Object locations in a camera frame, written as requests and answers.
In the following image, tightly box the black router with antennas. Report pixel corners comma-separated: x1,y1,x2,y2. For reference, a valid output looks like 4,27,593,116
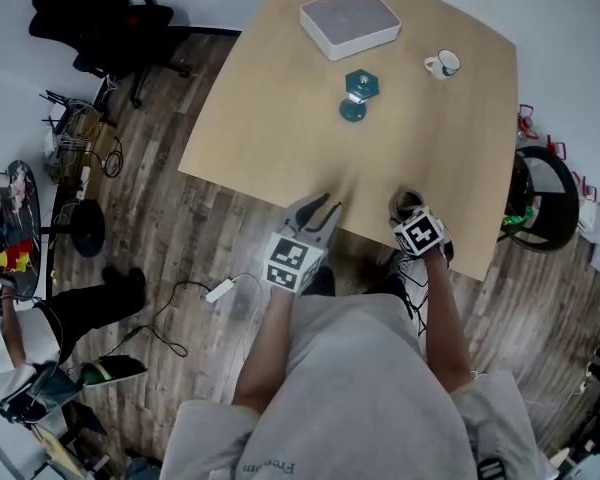
38,89,90,135

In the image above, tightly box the clear bottle with red handle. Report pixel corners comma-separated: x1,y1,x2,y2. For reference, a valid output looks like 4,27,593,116
516,102,542,142
546,134,568,162
572,169,600,205

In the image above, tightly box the white cable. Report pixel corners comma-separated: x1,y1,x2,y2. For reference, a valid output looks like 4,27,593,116
233,272,265,352

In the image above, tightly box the person's right forearm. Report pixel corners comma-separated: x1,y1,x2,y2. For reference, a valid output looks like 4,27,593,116
421,248,475,398

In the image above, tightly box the white mug with dark print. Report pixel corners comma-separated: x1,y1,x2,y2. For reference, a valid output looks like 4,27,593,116
423,48,463,82

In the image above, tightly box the round black pedestal table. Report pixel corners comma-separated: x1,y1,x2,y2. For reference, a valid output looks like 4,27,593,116
0,158,107,303

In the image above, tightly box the white power adapter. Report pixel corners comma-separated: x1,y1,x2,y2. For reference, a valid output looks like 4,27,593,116
204,276,238,305

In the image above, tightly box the green plastic bottle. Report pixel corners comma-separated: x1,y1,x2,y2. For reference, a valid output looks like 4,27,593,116
501,206,536,229

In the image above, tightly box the black office chair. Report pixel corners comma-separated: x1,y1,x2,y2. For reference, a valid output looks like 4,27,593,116
28,0,194,110

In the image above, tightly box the white flat box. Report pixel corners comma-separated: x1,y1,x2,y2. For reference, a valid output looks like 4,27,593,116
299,0,403,63

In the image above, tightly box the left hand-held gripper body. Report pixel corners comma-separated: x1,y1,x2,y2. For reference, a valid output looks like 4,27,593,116
262,206,332,295

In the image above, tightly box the teal lantern lamp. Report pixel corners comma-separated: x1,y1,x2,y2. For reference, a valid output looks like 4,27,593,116
338,68,383,124

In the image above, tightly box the black floor cable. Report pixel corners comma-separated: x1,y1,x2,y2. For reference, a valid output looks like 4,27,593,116
103,279,214,360

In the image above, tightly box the red and yellow toy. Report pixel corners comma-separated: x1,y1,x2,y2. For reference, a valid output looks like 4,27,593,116
0,239,34,273

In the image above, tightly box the cardboard box with cables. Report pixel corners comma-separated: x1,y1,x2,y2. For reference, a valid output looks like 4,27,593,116
43,111,125,190

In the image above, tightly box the person's grey shirt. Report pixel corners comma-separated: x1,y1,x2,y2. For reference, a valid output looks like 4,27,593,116
159,292,547,480

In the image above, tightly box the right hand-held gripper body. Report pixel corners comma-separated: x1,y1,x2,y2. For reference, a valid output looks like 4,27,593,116
390,206,449,259

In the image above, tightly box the black green oval device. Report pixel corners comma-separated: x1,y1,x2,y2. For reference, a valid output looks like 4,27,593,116
76,353,149,390

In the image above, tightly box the black round trash bin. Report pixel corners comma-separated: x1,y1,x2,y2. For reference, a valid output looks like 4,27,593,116
501,144,582,255

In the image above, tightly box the person's white shoe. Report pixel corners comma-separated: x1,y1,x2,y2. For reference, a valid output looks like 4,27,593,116
388,250,430,314

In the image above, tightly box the person's left forearm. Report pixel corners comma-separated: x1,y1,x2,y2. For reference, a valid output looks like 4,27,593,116
232,287,297,417

